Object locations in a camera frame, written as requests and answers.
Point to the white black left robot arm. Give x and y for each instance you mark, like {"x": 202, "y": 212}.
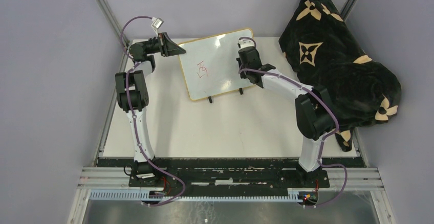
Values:
{"x": 133, "y": 98}

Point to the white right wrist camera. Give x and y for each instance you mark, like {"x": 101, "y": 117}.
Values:
{"x": 245, "y": 43}

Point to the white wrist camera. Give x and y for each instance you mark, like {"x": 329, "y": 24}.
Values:
{"x": 245, "y": 43}
{"x": 157, "y": 23}

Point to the left aluminium frame post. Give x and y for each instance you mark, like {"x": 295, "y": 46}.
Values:
{"x": 112, "y": 20}

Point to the grey toothed cable rail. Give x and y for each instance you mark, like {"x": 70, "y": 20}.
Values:
{"x": 150, "y": 196}

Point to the small electronics board with led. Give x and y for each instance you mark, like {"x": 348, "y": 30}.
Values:
{"x": 308, "y": 198}

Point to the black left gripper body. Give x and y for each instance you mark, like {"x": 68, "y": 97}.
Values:
{"x": 161, "y": 44}

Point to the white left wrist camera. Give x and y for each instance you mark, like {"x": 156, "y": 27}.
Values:
{"x": 157, "y": 23}

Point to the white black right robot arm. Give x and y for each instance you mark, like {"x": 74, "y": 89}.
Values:
{"x": 313, "y": 107}

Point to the black floral plush blanket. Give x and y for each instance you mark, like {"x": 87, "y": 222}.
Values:
{"x": 321, "y": 50}

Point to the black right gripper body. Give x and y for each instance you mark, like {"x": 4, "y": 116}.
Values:
{"x": 241, "y": 66}

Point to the yellow framed whiteboard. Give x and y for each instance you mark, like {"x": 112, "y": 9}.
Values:
{"x": 209, "y": 65}

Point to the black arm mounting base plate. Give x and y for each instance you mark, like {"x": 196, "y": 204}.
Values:
{"x": 221, "y": 177}

